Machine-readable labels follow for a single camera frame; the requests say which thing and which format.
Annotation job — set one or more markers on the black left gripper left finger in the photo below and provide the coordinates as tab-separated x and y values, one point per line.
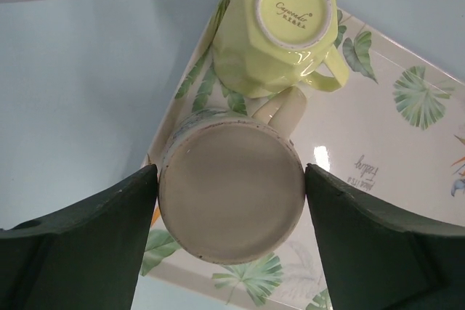
85	256

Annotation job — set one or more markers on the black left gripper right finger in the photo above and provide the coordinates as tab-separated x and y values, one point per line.
376	255

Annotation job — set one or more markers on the beige mug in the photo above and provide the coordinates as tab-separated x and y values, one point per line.
231	187

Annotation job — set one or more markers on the pale yellow green mug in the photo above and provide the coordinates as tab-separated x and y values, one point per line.
262	47

